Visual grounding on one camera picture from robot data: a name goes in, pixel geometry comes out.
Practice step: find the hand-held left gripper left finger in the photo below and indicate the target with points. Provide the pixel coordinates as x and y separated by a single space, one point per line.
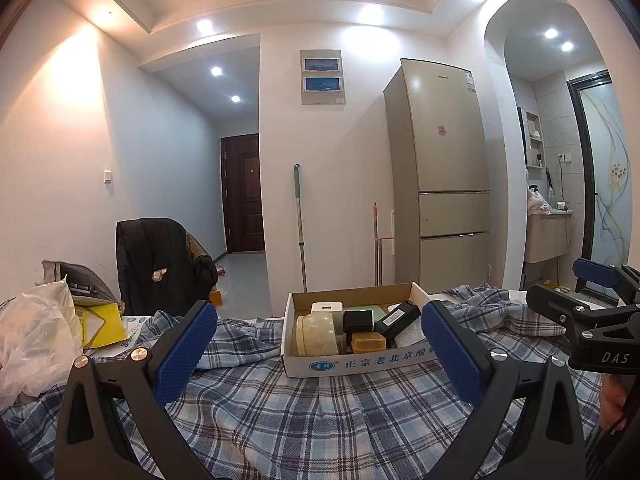
185 350

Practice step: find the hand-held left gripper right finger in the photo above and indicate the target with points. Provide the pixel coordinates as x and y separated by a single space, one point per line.
450 350

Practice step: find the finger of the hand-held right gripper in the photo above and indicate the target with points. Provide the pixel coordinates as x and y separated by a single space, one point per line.
555 305
600 277

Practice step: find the black device with label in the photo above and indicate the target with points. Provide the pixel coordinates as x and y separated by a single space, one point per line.
400 316

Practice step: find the orange yellow box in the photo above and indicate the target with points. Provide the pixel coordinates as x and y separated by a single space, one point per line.
367 342

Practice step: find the cardboard box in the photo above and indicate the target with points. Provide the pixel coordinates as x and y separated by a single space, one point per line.
360 364

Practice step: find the pale yellow ceramic jar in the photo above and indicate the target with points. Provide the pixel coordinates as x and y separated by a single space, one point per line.
315 335

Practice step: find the person's right hand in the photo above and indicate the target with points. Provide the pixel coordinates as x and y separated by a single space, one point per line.
611 400

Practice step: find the silver blue flat package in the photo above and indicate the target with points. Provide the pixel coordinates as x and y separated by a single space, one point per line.
412 335

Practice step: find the white printed package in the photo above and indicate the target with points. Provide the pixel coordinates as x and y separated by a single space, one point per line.
132 332

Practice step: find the orange carton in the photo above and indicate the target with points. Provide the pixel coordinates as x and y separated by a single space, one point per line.
216 297

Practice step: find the beige vanity cabinet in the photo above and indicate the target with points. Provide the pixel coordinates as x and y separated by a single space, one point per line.
545 237

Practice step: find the yellow bag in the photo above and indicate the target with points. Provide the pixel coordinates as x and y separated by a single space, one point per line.
107 325

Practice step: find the frosted glass door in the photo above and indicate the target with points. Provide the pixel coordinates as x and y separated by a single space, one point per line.
607 185

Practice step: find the black square box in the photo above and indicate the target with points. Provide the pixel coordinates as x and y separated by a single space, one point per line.
358 321

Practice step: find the black jacket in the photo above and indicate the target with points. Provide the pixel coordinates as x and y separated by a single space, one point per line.
150 260

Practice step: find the pink cloth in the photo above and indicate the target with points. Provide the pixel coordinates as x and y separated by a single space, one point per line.
537 202

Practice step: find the grey bag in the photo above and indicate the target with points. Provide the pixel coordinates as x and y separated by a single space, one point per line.
85 280

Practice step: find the small white box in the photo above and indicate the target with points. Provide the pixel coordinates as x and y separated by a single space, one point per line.
327 307

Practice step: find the blue plaid cloth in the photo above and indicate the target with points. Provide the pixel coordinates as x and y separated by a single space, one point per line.
300 410

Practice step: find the pink broom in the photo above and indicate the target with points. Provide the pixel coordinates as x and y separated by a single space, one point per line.
375 240

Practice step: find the white plastic bag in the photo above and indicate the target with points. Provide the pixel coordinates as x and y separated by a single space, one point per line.
35 330

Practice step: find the dark brown door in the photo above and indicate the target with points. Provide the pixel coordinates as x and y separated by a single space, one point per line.
245 195

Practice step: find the beige refrigerator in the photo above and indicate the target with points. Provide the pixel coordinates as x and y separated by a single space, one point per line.
440 160

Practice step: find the white electrical panel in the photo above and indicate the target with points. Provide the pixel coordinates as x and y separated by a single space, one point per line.
322 77

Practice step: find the wall niche shelf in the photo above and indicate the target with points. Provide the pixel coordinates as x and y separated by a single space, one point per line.
532 135

